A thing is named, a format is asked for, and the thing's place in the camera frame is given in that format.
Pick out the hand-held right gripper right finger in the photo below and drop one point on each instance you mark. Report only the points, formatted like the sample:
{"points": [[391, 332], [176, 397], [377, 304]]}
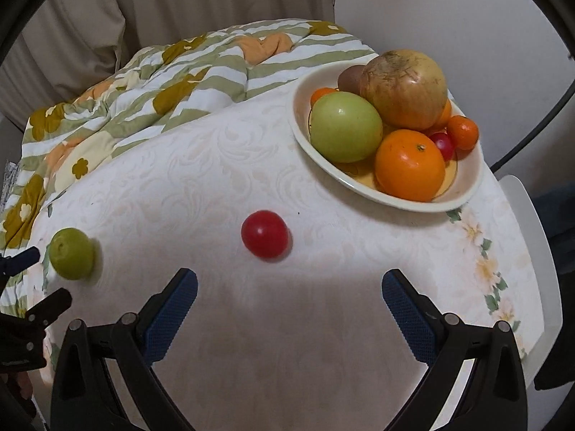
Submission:
{"points": [[409, 319]]}

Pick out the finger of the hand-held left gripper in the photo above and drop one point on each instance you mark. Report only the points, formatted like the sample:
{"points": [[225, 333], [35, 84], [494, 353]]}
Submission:
{"points": [[51, 305], [24, 258]]}

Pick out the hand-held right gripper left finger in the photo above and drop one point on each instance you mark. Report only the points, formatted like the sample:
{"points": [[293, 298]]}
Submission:
{"points": [[173, 315]]}

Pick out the green apple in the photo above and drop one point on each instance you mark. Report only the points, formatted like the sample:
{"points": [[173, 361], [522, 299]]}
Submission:
{"points": [[72, 253], [343, 128]]}

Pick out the cream plate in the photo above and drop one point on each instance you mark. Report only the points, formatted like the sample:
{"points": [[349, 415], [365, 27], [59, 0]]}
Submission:
{"points": [[404, 204]]}

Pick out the large red tomato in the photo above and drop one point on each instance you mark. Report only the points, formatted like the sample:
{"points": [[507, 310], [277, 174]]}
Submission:
{"points": [[264, 233]]}

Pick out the large orange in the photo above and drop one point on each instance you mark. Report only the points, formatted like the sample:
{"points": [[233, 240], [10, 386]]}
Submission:
{"points": [[409, 166]]}

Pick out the small red tomato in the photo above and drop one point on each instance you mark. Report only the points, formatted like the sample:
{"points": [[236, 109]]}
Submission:
{"points": [[442, 144]]}

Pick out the small mandarin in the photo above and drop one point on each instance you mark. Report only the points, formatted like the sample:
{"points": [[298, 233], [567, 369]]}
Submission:
{"points": [[463, 132], [320, 96]]}

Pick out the large yellow-red apple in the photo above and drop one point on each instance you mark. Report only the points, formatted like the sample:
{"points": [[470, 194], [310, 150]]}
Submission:
{"points": [[404, 87]]}

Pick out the person's left hand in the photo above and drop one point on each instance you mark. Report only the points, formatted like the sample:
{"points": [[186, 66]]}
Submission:
{"points": [[22, 388]]}

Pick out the white floral tablecloth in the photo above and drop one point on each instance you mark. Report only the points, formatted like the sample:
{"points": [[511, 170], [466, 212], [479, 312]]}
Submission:
{"points": [[202, 175]]}

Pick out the medium orange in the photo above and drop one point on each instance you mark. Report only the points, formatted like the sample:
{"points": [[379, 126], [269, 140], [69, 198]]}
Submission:
{"points": [[444, 115]]}

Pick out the green striped floral blanket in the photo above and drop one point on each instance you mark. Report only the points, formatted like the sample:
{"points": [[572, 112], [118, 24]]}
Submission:
{"points": [[157, 90]]}

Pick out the brown kiwi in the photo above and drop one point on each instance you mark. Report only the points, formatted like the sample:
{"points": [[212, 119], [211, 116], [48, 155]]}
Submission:
{"points": [[350, 78]]}

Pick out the beige curtain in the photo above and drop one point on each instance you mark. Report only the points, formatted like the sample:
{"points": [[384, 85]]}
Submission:
{"points": [[179, 0]]}

